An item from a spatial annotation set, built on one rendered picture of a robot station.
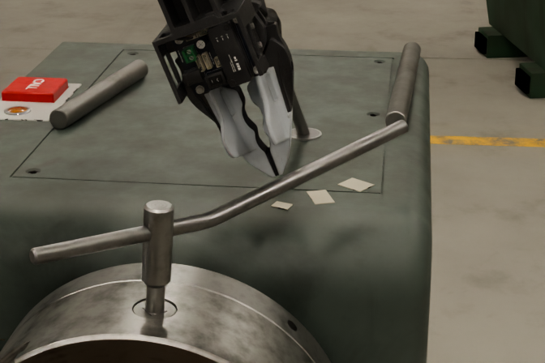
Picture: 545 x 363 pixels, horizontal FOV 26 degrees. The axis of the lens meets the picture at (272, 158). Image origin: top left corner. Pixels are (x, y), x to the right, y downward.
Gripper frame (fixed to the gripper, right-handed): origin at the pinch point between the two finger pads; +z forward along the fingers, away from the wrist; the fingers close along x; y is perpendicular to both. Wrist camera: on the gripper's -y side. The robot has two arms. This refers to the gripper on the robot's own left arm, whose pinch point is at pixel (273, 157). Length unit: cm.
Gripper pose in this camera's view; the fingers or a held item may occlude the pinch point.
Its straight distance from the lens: 98.1
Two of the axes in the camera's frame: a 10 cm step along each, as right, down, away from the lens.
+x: 9.2, -3.0, -2.3
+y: -1.2, 3.5, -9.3
